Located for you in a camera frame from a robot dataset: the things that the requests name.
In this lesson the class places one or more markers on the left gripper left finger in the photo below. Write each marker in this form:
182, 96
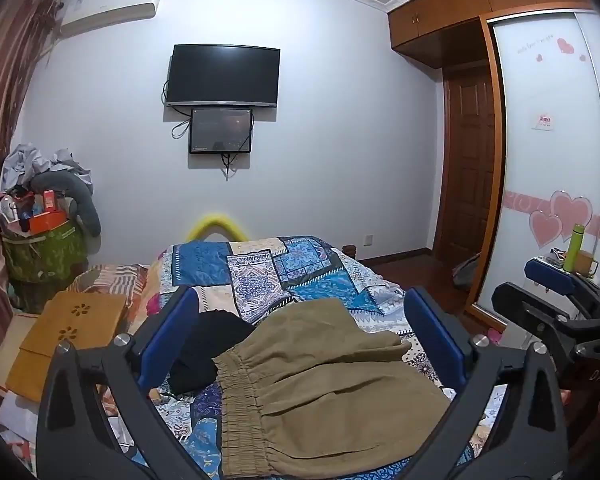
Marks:
74, 439

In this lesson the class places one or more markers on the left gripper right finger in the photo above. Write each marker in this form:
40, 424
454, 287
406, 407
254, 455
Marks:
528, 439

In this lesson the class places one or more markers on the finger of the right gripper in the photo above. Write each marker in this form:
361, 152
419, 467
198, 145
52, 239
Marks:
552, 277
529, 317

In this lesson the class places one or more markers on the olive khaki pants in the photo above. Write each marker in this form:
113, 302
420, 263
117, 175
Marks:
310, 395

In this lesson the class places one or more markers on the brown mug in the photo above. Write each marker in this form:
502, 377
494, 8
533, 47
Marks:
585, 264

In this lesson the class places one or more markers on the green water bottle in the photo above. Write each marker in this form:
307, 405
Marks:
574, 247

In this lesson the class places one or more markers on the pink slipper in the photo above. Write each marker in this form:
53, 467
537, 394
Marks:
494, 336

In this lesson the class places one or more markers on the wooden lap desk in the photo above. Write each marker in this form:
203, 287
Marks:
84, 319

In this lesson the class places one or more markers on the brown wooden room door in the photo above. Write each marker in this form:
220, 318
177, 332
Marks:
468, 162

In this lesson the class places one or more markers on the black folded garment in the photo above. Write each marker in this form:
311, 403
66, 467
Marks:
213, 333

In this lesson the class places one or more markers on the white sliding wardrobe door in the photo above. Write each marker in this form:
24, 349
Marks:
550, 72

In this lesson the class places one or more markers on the orange box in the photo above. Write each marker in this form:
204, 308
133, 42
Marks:
46, 221

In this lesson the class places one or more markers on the blue patchwork bed quilt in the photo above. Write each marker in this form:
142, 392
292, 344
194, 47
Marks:
279, 298

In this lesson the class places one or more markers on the grey neck pillow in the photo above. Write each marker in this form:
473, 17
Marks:
69, 185

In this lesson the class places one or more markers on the yellow foam hoop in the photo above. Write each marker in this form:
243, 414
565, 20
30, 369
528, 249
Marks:
216, 222

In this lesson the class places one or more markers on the pile of grey clothes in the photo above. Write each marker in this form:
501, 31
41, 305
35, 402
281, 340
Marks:
26, 161

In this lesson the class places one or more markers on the white wall socket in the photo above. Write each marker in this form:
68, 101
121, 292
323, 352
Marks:
368, 239

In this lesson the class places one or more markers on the wooden wardrobe frame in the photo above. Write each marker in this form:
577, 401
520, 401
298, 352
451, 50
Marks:
447, 33

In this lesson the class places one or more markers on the small black wall monitor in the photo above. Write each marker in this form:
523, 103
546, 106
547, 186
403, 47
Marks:
223, 131

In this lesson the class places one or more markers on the large black wall television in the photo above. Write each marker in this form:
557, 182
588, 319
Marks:
221, 74

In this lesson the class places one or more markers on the white wall air conditioner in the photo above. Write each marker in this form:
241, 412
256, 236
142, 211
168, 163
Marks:
87, 15

